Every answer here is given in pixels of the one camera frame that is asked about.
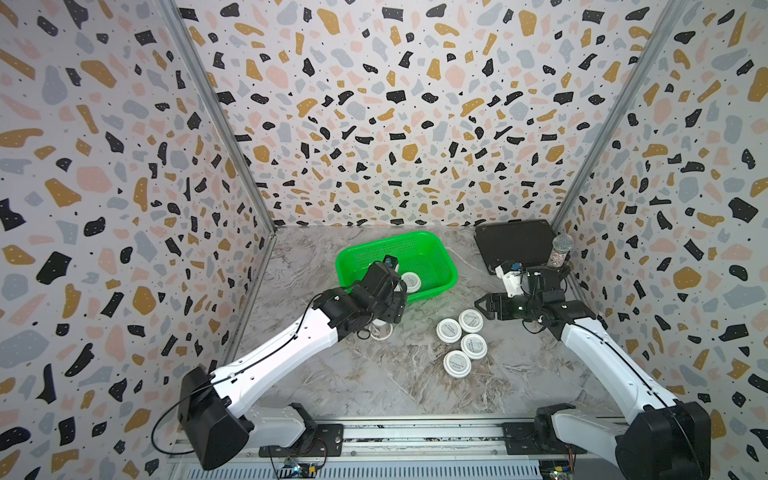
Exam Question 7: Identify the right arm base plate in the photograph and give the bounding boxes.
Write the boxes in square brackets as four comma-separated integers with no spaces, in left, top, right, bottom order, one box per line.
[501,421,586,456]

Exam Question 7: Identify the black hard case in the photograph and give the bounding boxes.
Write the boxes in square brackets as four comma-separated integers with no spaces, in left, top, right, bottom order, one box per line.
[475,220,555,275]

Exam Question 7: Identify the green plastic basket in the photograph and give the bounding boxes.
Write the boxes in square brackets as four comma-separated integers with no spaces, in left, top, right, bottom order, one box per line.
[335,231,458,304]

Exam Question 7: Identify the aluminium rail frame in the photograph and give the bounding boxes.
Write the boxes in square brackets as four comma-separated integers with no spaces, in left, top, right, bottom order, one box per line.
[168,415,622,479]

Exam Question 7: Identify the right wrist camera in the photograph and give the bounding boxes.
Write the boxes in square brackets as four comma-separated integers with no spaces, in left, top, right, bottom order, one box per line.
[495,261,525,298]

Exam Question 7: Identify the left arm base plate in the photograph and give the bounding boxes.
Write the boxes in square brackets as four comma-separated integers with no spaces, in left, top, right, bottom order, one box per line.
[258,423,344,458]

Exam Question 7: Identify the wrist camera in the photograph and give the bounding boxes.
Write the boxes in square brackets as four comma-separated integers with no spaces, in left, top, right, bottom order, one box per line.
[383,255,399,271]
[495,261,525,298]

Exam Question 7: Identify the glitter tube on black stand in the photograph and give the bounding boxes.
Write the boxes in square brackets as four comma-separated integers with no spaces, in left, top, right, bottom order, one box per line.
[541,233,575,282]

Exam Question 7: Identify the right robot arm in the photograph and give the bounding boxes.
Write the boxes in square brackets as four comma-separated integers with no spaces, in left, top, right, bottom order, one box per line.
[474,287,711,479]

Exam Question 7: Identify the yogurt cup white lid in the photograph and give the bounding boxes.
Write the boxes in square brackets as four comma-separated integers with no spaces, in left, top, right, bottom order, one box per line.
[443,350,472,379]
[458,308,484,334]
[401,272,422,294]
[369,319,393,341]
[461,333,488,361]
[436,318,463,344]

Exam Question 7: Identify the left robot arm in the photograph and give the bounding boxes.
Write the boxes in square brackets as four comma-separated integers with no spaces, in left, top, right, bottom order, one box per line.
[178,255,408,471]

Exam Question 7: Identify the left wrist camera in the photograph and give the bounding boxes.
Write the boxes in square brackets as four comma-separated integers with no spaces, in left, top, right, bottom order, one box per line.
[383,255,399,271]

